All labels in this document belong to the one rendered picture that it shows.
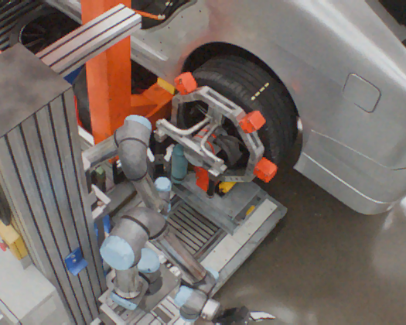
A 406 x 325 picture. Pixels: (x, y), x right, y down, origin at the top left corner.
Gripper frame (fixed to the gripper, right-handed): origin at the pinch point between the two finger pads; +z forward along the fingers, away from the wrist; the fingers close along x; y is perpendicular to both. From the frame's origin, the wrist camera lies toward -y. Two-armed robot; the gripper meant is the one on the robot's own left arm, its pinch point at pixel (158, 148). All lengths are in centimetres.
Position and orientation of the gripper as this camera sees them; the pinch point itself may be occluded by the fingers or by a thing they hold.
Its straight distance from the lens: 267.6
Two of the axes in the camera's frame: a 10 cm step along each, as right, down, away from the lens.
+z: -1.0, -8.1, 5.7
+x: 9.9, -0.3, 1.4
